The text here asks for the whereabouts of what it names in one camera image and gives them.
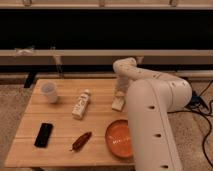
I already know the white sponge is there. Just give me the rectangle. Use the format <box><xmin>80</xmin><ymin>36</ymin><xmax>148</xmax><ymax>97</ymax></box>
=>
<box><xmin>112</xmin><ymin>97</ymin><xmax>125</xmax><ymax>111</ymax></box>

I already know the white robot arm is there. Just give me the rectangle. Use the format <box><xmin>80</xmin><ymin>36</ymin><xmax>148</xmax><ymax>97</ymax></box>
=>
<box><xmin>113</xmin><ymin>58</ymin><xmax>192</xmax><ymax>171</ymax></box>

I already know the white plastic bottle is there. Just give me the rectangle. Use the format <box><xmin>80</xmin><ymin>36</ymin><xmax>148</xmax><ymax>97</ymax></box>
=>
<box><xmin>72</xmin><ymin>89</ymin><xmax>91</xmax><ymax>120</ymax></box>

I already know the orange bowl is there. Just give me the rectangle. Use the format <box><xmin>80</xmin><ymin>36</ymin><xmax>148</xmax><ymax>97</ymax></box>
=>
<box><xmin>105</xmin><ymin>119</ymin><xmax>133</xmax><ymax>159</ymax></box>

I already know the wooden table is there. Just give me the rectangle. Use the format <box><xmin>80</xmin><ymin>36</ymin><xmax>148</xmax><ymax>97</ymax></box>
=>
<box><xmin>5</xmin><ymin>79</ymin><xmax>133</xmax><ymax>168</ymax></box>

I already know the black power adapter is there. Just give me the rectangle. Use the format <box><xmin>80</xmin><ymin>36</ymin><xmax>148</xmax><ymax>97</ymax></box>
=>
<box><xmin>189</xmin><ymin>91</ymin><xmax>201</xmax><ymax>107</ymax></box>

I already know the red chili pepper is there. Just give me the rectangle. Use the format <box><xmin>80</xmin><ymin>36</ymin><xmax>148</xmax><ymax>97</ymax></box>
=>
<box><xmin>72</xmin><ymin>132</ymin><xmax>92</xmax><ymax>151</ymax></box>

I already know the black phone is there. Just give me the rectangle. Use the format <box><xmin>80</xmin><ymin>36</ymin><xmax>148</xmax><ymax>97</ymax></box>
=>
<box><xmin>34</xmin><ymin>123</ymin><xmax>53</xmax><ymax>148</ymax></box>

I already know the black cable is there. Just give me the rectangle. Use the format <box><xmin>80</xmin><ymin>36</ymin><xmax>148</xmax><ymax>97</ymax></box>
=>
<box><xmin>167</xmin><ymin>79</ymin><xmax>213</xmax><ymax>168</ymax></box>

